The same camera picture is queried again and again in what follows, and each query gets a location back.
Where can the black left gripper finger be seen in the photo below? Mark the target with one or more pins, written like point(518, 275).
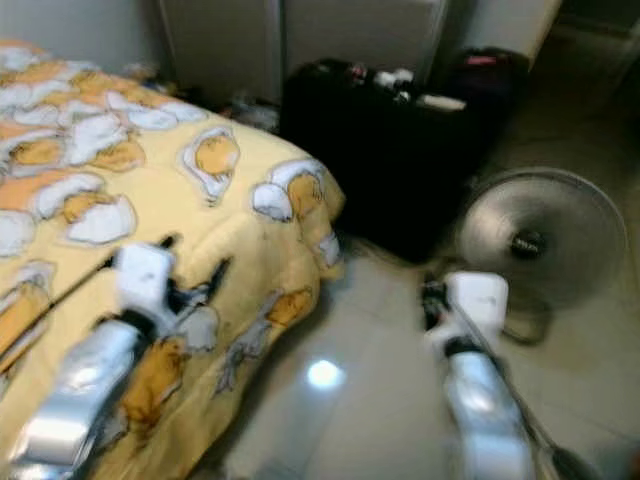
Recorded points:
point(218, 275)
point(167, 241)

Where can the yellow cartoon egg quilt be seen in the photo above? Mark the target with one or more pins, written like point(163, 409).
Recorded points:
point(160, 200)

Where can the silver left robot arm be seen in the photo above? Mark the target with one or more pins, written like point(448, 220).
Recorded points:
point(80, 385)

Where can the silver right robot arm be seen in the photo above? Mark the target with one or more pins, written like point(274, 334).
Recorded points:
point(485, 420)

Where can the grey electric floor fan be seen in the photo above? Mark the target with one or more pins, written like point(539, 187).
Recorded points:
point(540, 215)

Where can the black suitcase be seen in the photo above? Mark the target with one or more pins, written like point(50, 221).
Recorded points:
point(380, 170)

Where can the crumpled clear plastic bag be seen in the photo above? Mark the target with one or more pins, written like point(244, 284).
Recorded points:
point(252, 112)

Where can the small white tube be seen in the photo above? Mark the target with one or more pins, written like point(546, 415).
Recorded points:
point(442, 101)

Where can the dark bag with pink label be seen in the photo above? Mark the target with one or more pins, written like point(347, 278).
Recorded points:
point(490, 100)

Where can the grey wardrobe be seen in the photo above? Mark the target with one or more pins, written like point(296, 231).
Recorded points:
point(360, 40)

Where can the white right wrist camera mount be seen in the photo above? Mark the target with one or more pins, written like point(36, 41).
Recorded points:
point(475, 300)

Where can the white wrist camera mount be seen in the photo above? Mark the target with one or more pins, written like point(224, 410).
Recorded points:
point(145, 275)
point(475, 300)

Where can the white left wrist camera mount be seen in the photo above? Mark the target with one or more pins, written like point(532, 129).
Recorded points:
point(145, 275)

